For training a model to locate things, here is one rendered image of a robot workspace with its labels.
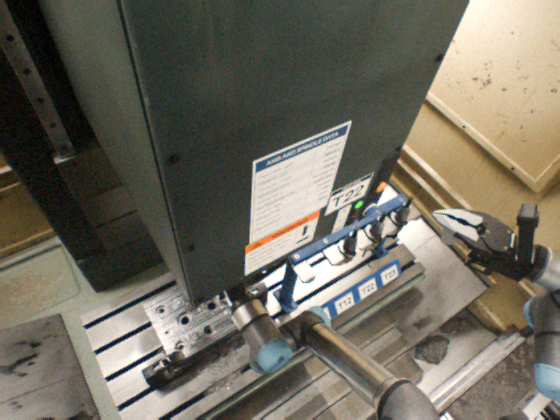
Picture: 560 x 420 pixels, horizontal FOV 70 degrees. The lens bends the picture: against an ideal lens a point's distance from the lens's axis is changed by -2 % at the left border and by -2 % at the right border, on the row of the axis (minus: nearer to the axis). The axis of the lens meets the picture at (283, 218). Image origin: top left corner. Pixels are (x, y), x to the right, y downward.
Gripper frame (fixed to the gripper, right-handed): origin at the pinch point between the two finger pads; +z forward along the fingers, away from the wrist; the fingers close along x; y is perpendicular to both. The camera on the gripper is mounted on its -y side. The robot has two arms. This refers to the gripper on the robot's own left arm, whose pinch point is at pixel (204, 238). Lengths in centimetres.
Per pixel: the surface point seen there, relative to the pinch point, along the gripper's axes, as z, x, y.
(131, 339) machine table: 5, -28, 51
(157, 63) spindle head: -20, -10, -67
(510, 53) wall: -1, 100, -24
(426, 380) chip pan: -61, 61, 74
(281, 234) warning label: -21.1, 6.0, -27.6
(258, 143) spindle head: -20, 0, -53
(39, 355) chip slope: 26, -60, 74
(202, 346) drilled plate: -11.8, -9.5, 42.1
